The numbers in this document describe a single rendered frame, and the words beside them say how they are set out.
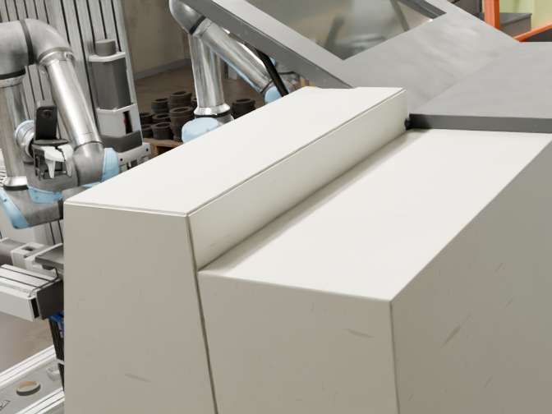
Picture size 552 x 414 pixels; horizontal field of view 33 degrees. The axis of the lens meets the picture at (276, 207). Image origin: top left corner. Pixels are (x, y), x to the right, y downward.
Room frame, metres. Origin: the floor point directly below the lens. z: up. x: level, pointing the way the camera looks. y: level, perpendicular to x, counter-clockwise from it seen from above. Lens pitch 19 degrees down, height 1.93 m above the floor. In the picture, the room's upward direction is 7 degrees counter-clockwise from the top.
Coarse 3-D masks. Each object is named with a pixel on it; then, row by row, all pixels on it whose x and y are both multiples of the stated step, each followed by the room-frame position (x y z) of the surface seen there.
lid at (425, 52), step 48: (192, 0) 1.94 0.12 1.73; (240, 0) 1.97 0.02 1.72; (288, 0) 2.10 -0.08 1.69; (336, 0) 2.20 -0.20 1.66; (384, 0) 2.32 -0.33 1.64; (432, 0) 2.38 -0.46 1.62; (288, 48) 1.83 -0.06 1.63; (336, 48) 1.94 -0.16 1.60; (384, 48) 1.98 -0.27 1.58; (432, 48) 2.07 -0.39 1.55; (480, 48) 2.17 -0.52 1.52; (432, 96) 1.83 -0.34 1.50
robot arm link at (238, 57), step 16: (176, 0) 2.80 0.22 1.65; (176, 16) 2.80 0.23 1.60; (192, 16) 2.76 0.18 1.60; (192, 32) 2.77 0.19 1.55; (208, 32) 2.75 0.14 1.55; (224, 32) 2.76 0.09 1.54; (224, 48) 2.74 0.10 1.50; (240, 48) 2.75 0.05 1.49; (240, 64) 2.73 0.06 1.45; (256, 64) 2.73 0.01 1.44; (256, 80) 2.72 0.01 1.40; (272, 80) 2.72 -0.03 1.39; (272, 96) 2.69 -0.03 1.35
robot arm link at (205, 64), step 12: (192, 36) 2.90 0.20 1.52; (192, 48) 2.91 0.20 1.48; (204, 48) 2.89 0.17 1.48; (192, 60) 2.92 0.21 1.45; (204, 60) 2.89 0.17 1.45; (216, 60) 2.91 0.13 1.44; (204, 72) 2.89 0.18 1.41; (216, 72) 2.91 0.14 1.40; (204, 84) 2.90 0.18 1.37; (216, 84) 2.90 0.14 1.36; (204, 96) 2.90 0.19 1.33; (216, 96) 2.90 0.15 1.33; (204, 108) 2.90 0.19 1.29; (216, 108) 2.89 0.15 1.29; (228, 108) 2.92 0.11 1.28; (228, 120) 2.91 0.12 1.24
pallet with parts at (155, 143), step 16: (176, 96) 7.31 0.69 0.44; (144, 112) 7.77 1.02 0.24; (160, 112) 7.78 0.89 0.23; (176, 112) 7.02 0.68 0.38; (192, 112) 7.06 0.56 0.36; (240, 112) 7.24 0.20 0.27; (144, 128) 7.42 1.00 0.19; (160, 128) 7.12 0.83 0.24; (176, 128) 6.99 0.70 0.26; (160, 144) 7.02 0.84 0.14; (176, 144) 6.95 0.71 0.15
